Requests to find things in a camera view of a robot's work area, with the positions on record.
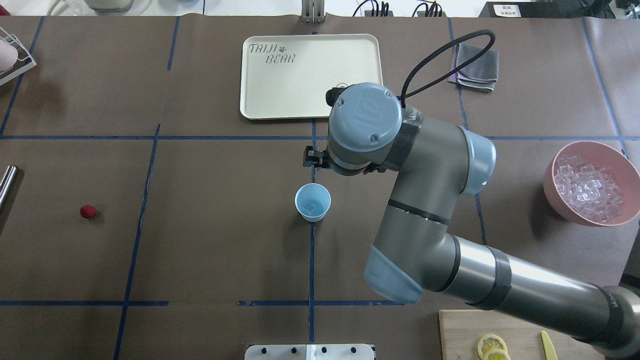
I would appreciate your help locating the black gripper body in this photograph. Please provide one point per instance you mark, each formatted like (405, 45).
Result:
(313, 157)

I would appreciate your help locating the clear ice cube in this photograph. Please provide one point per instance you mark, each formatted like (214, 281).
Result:
(312, 208)

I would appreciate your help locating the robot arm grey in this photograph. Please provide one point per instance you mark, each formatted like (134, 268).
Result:
(371, 129)

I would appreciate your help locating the light blue plastic cup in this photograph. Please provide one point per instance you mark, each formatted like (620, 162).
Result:
(313, 191)

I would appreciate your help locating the pink bowl of ice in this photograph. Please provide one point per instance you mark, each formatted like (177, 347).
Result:
(592, 184)

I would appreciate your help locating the pink cup in rack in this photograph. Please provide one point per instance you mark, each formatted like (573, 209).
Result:
(8, 55)

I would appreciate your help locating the cream bear serving tray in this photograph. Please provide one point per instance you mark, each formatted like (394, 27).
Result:
(287, 76)

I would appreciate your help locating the purple cloth underneath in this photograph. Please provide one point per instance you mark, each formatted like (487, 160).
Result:
(457, 60)

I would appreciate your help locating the grey folded cloth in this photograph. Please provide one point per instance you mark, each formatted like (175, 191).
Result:
(483, 73)

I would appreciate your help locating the wooden cutting board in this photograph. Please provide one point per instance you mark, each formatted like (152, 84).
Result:
(460, 331)

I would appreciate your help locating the red strawberry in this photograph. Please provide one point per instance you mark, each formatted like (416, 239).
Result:
(88, 211)

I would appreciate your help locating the lemon slice front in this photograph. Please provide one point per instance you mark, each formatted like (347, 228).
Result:
(490, 341)

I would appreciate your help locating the lemon slice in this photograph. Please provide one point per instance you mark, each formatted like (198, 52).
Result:
(490, 341)
(496, 354)

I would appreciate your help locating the lemon slice back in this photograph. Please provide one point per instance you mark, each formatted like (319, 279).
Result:
(496, 354)

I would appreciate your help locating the yellow plastic knife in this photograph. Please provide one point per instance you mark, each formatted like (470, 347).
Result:
(548, 347)

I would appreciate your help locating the steel muddler black tip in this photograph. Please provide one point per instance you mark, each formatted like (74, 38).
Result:
(7, 182)

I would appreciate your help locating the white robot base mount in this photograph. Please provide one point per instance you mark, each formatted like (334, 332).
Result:
(340, 351)

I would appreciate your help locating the white wire rack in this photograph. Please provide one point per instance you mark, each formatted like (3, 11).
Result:
(25, 61)

